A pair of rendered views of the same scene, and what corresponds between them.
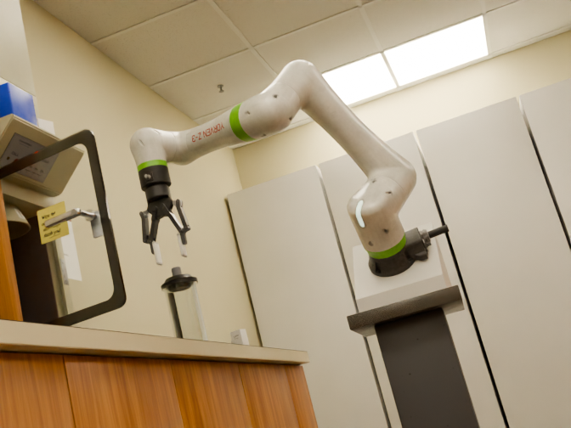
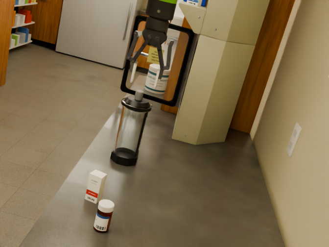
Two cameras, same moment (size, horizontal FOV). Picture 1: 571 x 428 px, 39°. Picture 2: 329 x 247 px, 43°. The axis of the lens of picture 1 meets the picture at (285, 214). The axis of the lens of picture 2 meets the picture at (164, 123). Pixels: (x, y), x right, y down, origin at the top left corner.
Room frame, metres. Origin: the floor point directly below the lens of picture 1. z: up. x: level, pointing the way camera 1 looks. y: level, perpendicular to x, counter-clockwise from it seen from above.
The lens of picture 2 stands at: (3.67, 0.14, 1.60)
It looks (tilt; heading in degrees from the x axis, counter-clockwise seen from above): 19 degrees down; 167
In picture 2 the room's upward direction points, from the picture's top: 15 degrees clockwise
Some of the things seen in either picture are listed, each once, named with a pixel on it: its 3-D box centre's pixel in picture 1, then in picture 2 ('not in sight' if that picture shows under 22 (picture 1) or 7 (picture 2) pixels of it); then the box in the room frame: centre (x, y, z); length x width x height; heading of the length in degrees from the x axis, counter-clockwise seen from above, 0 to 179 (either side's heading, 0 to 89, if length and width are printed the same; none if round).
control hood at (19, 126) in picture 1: (35, 158); (190, 15); (1.84, 0.57, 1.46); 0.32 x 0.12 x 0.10; 166
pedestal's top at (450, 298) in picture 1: (408, 312); not in sight; (2.38, -0.28, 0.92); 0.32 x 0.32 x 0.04; 80
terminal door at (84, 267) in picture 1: (52, 236); (156, 61); (1.65, 0.50, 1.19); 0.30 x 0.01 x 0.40; 69
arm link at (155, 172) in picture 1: (154, 179); (160, 9); (2.30, 0.36, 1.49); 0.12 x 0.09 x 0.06; 166
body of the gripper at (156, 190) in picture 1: (160, 202); (155, 32); (2.30, 0.36, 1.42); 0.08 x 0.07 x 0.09; 76
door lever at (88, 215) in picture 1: (69, 218); not in sight; (1.59, 0.44, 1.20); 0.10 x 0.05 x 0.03; 69
